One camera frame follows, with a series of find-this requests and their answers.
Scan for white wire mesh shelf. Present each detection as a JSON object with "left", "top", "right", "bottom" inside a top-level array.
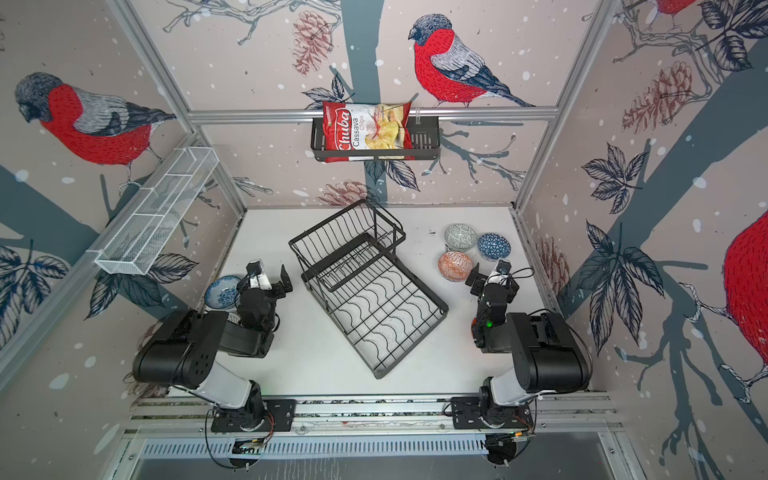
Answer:
[{"left": 95, "top": 146, "right": 219, "bottom": 275}]

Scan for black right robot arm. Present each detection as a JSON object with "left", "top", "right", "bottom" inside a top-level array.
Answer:
[{"left": 465, "top": 260, "right": 591, "bottom": 411}]

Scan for red cassava chips bag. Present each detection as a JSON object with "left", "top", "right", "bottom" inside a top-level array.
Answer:
[{"left": 322, "top": 102, "right": 412, "bottom": 162}]

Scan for blue floral ceramic bowl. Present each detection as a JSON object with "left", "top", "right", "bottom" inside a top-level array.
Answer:
[{"left": 204, "top": 275, "right": 242, "bottom": 310}]

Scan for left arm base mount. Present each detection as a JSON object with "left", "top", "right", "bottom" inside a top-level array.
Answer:
[{"left": 210, "top": 398, "right": 297, "bottom": 434}]

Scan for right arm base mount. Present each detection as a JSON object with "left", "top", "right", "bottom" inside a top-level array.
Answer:
[{"left": 448, "top": 396, "right": 534, "bottom": 430}]

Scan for black wall shelf basket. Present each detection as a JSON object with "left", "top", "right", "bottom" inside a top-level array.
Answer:
[{"left": 310, "top": 116, "right": 441, "bottom": 163}]

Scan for orange patterned ceramic bowl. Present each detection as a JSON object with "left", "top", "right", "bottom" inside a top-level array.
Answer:
[{"left": 438, "top": 251, "right": 475, "bottom": 282}]

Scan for black wire dish rack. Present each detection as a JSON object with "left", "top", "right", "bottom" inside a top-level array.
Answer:
[{"left": 289, "top": 199, "right": 449, "bottom": 379}]

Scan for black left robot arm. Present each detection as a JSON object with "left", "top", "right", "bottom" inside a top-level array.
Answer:
[{"left": 132, "top": 260, "right": 293, "bottom": 411}]

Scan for blue triangle patterned bowl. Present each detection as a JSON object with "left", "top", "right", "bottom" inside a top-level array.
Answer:
[{"left": 477, "top": 233, "right": 511, "bottom": 261}]

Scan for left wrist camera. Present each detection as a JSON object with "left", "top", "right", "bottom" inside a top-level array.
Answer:
[{"left": 244, "top": 260, "right": 272, "bottom": 290}]

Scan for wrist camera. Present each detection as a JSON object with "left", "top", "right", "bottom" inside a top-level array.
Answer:
[
  {"left": 488, "top": 259, "right": 511, "bottom": 284},
  {"left": 244, "top": 260, "right": 272, "bottom": 290}
]

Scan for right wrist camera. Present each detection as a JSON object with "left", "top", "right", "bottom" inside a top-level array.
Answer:
[{"left": 488, "top": 259, "right": 511, "bottom": 284}]

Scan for green patterned ceramic bowl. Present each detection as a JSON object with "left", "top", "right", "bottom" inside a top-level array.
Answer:
[{"left": 444, "top": 223, "right": 478, "bottom": 252}]

